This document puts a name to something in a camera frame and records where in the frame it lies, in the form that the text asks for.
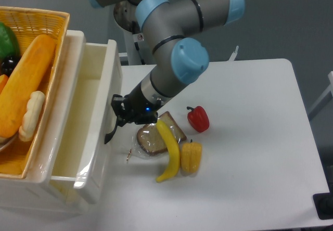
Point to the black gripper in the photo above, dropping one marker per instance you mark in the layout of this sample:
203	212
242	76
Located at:
135	108

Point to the white top drawer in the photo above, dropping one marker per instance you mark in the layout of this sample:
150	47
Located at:
82	157

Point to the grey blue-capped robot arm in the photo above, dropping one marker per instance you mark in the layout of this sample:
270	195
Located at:
168	30

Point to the white drawer cabinet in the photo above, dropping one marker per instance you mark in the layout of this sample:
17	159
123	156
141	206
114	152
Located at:
35	191

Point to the bagged brown bread slice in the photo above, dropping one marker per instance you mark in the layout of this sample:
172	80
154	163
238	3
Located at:
147	143

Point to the yellow banana toy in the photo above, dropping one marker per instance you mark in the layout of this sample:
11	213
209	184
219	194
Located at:
173	151

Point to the red bell pepper toy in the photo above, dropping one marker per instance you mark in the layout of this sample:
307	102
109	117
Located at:
198	118

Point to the yellow bell pepper toy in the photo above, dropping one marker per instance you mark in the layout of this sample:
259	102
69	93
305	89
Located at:
191	154

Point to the white croissant toy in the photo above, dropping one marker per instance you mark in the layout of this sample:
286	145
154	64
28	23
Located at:
31	117

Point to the orange baguette bread toy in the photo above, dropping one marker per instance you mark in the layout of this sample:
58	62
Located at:
23	81

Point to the orange fruit toy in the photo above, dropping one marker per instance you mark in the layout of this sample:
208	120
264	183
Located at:
3	81

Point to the black grape toy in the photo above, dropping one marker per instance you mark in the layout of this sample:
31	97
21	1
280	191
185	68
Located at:
8	65

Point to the yellow wicker basket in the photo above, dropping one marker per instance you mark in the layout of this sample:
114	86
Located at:
27	24

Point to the green pepper toy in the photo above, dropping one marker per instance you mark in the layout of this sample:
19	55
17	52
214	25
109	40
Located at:
9	43

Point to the black device at table edge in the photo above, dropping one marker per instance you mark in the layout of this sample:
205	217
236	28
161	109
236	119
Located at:
323	205

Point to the black top drawer handle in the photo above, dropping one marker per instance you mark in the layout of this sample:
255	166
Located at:
108	137

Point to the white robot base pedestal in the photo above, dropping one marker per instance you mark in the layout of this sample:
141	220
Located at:
138	52

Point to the white table clamp bracket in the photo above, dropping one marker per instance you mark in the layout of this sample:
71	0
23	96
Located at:
233	56

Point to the white frame at right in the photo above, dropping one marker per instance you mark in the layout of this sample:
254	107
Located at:
324	98

